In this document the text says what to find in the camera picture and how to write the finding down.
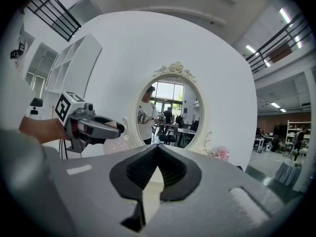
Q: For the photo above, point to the pink flower bouquet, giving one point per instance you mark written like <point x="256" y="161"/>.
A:
<point x="220" y="153"/>

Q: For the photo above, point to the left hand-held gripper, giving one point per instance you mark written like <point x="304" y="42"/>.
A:
<point x="66" y="107"/>

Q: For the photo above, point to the long ceiling light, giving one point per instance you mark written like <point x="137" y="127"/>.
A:
<point x="250" y="49"/>

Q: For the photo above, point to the person's left forearm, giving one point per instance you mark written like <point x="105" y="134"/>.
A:
<point x="42" y="128"/>

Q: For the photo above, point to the person's left hand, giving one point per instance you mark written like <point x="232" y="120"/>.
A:
<point x="75" y="130"/>

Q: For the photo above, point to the person's white printed t-shirt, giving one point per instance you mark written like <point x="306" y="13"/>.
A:
<point x="17" y="53"/>

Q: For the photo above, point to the white cubby shelf unit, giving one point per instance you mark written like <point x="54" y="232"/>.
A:
<point x="71" y="75"/>

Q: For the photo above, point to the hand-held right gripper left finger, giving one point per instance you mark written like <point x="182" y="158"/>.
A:
<point x="81" y="196"/>

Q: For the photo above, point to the table with pale cloth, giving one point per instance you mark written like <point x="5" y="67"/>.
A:
<point x="288" y="173"/>

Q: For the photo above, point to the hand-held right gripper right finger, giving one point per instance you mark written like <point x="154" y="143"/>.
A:
<point x="209" y="201"/>

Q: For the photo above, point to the white storage shelves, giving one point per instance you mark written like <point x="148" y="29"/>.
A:
<point x="297" y="132"/>

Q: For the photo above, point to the black mezzanine railing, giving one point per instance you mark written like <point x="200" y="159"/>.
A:
<point x="279" y="48"/>

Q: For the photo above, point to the oval white-framed mirror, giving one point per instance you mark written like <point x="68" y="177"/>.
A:
<point x="170" y="112"/>

